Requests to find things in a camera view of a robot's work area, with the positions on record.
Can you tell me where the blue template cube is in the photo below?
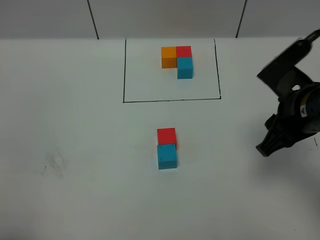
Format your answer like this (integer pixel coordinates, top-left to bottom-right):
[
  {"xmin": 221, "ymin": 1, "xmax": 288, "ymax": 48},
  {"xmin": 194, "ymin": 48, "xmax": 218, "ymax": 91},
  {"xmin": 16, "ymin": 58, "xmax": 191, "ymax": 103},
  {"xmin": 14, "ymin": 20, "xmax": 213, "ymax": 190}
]
[{"xmin": 177, "ymin": 57, "xmax": 194, "ymax": 79}]

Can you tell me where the orange template cube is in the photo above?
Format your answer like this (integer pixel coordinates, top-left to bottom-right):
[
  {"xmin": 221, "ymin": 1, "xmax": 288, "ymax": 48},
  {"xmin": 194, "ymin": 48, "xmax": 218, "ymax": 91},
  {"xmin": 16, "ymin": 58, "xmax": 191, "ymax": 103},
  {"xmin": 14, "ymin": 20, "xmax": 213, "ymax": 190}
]
[{"xmin": 161, "ymin": 46, "xmax": 177, "ymax": 69}]

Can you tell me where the red template cube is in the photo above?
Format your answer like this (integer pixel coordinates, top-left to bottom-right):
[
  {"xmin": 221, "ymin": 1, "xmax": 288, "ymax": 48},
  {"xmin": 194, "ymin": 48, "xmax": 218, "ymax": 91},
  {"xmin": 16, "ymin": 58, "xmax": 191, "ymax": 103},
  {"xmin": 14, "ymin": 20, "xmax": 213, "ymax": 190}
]
[{"xmin": 175, "ymin": 46, "xmax": 192, "ymax": 58}]

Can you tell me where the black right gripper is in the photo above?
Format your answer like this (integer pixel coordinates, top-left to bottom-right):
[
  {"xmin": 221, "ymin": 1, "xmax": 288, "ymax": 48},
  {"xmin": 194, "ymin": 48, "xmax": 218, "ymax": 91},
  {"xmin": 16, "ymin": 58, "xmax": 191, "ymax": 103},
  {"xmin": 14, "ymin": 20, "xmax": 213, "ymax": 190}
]
[{"xmin": 255, "ymin": 86, "xmax": 320, "ymax": 157}]

